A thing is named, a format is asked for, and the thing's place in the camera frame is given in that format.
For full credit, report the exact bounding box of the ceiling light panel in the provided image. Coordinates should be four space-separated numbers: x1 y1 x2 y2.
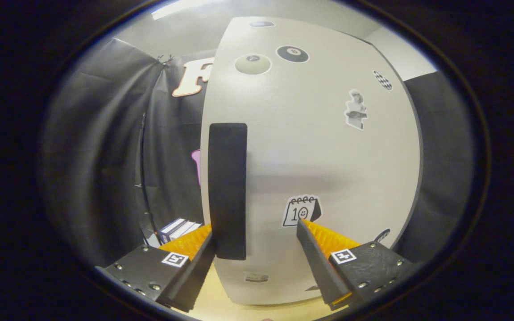
150 0 223 21

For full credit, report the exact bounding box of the black backdrop cloth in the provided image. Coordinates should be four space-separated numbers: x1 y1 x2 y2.
41 38 476 268

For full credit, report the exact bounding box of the black door handle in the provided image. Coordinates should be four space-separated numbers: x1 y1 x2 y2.
208 123 248 260

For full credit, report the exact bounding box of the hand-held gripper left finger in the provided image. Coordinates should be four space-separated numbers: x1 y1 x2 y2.
94 223 217 313

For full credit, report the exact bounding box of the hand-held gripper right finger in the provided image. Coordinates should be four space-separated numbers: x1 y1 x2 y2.
296 218 415 309

